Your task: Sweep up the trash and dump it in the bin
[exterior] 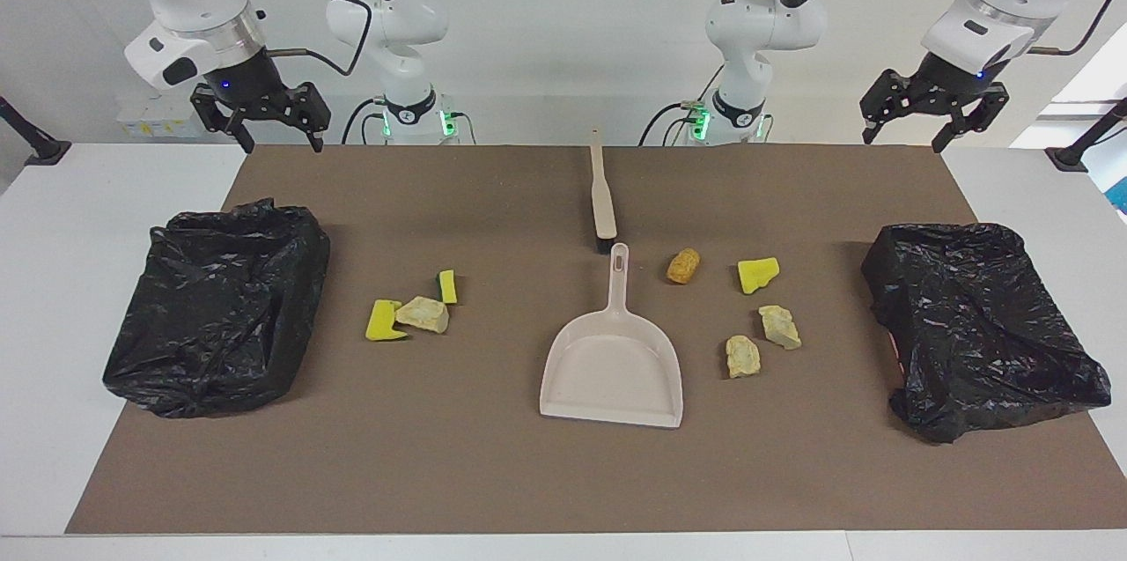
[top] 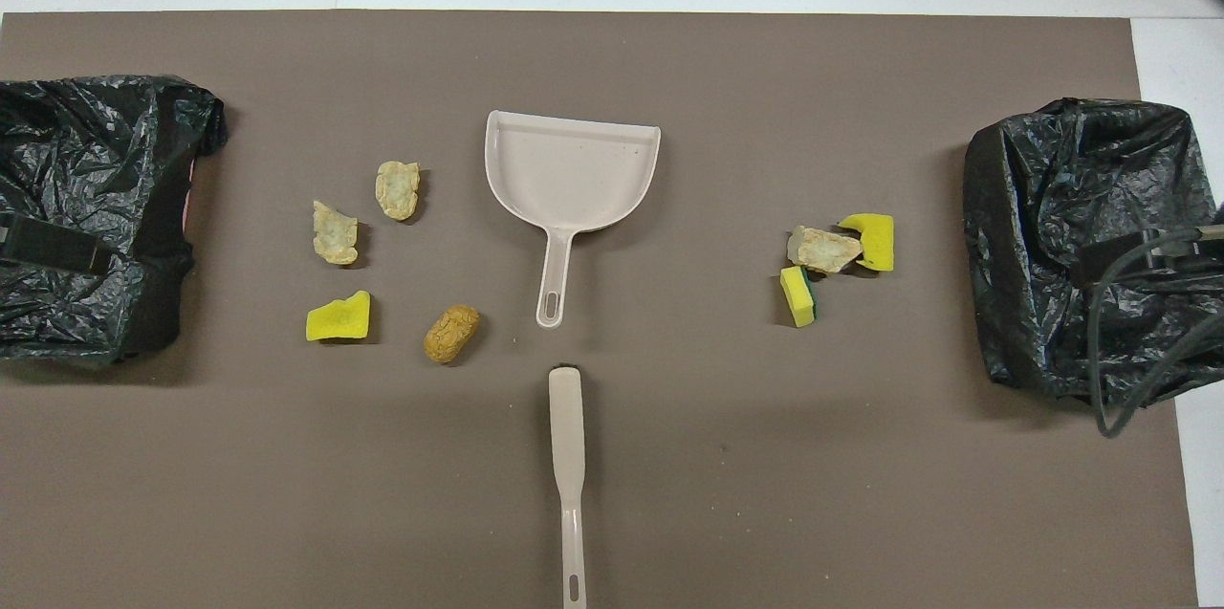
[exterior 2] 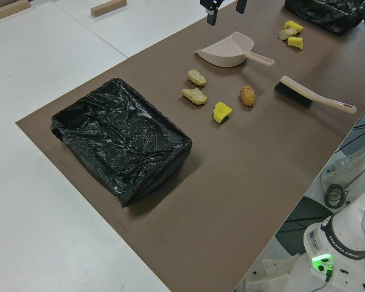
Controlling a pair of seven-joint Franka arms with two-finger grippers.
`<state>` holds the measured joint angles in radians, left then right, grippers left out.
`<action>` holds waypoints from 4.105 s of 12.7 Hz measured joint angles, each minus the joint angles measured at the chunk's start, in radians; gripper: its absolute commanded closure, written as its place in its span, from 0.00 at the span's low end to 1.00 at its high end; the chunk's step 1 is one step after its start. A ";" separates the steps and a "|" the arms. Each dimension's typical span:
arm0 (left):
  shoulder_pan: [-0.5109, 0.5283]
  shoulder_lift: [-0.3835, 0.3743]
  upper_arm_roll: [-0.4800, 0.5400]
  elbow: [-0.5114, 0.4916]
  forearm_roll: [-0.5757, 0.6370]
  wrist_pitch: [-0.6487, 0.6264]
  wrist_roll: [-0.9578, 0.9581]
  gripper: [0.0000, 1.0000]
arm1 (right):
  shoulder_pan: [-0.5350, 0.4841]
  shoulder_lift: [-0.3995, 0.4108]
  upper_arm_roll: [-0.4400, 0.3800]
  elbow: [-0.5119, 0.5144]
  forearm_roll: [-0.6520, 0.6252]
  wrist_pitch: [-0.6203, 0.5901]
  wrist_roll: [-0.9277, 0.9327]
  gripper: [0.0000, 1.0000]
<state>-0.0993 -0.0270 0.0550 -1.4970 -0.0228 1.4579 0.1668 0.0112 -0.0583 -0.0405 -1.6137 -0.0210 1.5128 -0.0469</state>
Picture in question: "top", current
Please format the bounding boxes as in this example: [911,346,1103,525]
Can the beige plastic dustpan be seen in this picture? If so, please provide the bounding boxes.
[483,109,663,330]

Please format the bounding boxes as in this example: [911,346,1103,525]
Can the whitish angular foam chunk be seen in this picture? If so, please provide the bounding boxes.
[786,225,864,275]

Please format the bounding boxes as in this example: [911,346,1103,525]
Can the pale bread chunk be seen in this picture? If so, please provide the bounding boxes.
[312,200,361,267]

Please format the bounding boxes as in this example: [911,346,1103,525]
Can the crusty bread chunk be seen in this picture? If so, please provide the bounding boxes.
[374,160,423,223]

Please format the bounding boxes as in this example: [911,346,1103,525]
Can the brown bread-like lump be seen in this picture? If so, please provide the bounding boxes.
[423,303,482,366]

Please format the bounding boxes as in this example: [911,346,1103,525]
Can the bin lined with black bag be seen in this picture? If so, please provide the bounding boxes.
[961,96,1224,409]
[0,74,230,366]

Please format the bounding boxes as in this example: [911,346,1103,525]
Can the notched yellow sponge piece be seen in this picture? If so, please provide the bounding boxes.
[838,212,896,272]

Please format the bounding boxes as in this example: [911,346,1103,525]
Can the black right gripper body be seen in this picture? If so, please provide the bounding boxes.
[1071,225,1224,293]

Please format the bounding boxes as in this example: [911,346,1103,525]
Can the yellow sponge with green pad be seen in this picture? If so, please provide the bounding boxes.
[778,265,820,330]

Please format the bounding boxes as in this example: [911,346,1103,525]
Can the brown table mat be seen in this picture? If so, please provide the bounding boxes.
[0,10,1199,609]

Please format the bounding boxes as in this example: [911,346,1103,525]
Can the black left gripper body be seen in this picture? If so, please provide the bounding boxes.
[0,211,118,277]

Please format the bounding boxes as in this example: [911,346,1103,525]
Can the beige hand brush black bristles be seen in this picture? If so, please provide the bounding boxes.
[547,363,587,609]

